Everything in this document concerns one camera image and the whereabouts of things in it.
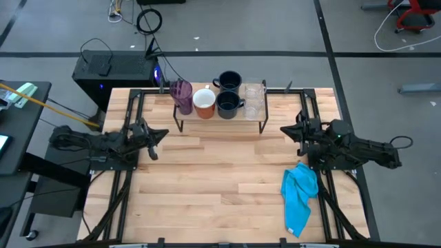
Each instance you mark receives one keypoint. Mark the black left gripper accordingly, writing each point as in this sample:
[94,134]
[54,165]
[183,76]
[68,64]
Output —
[140,136]

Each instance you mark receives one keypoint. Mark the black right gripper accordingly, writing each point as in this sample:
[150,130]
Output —
[311,132]

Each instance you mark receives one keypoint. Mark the purple faceted plastic tumbler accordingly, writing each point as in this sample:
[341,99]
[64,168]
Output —
[184,100]

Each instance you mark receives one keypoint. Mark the clear footed glass mug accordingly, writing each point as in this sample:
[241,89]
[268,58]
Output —
[252,111]
[255,92]

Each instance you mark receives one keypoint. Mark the orange cup white inside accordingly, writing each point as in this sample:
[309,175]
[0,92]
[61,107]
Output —
[204,112]

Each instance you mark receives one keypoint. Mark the black speckled enamel mug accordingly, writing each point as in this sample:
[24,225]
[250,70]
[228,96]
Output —
[227,110]
[229,81]

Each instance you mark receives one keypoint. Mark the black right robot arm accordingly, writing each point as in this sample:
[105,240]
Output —
[365,148]

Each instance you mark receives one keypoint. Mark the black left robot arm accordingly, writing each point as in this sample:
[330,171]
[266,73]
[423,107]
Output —
[86,141]

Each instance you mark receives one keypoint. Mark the blue cloth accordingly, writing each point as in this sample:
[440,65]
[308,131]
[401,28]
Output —
[298,193]

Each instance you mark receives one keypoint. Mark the black computer tower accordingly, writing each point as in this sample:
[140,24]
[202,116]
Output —
[120,74]

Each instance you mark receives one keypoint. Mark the small black box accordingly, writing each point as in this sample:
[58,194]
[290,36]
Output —
[104,70]

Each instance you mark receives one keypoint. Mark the black wifi antenna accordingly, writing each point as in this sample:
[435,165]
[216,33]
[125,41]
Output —
[150,48]

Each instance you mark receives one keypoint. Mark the black rolling stand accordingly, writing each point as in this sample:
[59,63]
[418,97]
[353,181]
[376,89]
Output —
[51,199]

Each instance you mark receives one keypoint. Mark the black desk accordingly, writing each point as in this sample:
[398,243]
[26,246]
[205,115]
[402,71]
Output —
[24,137]

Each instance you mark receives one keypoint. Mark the grey floor bar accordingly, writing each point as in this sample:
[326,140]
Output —
[420,87]
[375,5]

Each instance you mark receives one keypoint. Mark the green white stapler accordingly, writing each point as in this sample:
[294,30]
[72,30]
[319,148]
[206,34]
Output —
[24,92]

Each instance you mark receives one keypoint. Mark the tablet with lit screen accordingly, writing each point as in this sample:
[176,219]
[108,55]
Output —
[3,143]

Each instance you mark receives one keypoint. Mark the red office chair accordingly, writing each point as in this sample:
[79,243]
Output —
[417,20]

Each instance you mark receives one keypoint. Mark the black metal rig frame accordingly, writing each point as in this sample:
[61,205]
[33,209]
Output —
[148,92]

